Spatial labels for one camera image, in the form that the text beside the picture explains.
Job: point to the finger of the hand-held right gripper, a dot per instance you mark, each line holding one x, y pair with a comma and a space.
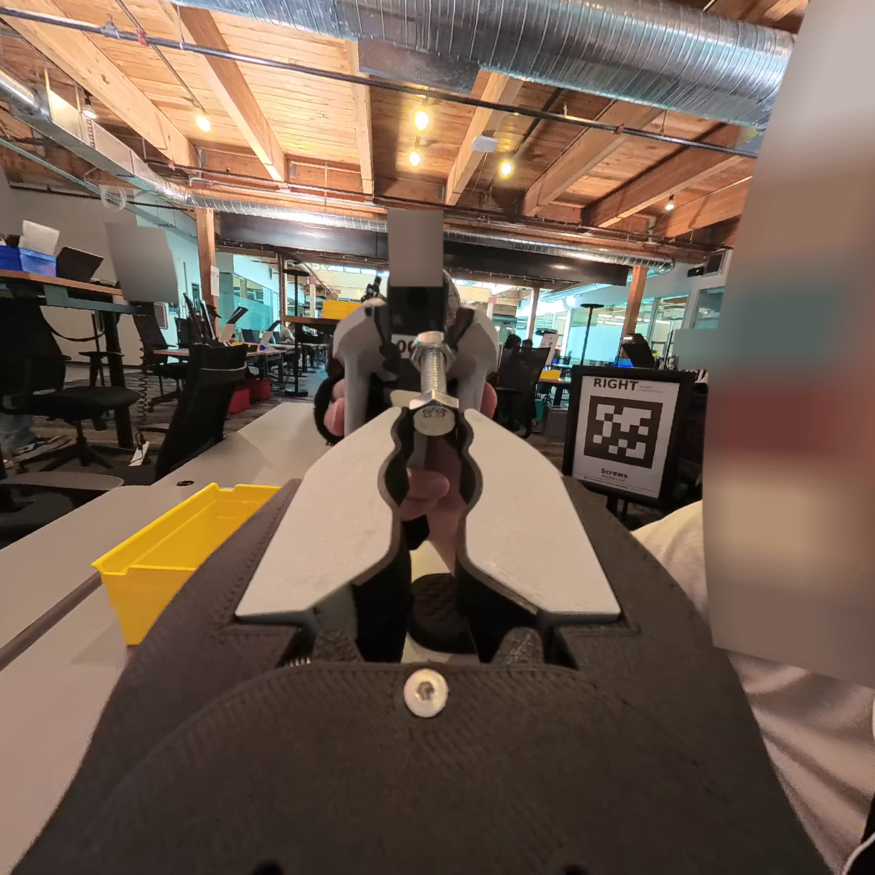
478, 355
359, 369

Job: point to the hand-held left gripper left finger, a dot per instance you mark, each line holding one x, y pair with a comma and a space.
321, 540

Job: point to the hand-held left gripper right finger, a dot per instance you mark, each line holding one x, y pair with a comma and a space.
540, 540

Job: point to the silver bolt with nut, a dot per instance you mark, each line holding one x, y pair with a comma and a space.
433, 417

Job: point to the yellow plastic bin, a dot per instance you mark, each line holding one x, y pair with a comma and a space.
157, 560

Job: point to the person's right hand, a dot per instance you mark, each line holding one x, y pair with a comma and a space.
430, 492

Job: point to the yellow storage bin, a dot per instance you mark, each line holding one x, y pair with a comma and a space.
340, 310

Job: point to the red plastic bin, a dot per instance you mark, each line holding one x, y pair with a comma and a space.
249, 396

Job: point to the black floor lamp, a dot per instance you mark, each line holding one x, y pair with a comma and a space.
592, 328

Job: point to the black wrist rest pad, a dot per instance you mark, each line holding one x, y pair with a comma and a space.
444, 608

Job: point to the black framed marker sign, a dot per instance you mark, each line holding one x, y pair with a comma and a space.
625, 430

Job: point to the group of ceiling spotlights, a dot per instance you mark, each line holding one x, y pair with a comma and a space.
422, 119

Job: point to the person's beige shirt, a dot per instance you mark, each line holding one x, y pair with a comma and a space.
806, 738

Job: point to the blue storage bin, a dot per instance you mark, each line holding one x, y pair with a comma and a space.
27, 261

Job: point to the silver ventilation duct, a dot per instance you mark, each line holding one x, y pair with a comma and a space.
342, 219
581, 55

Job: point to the dark frame standing desk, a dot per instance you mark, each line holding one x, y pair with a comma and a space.
68, 284

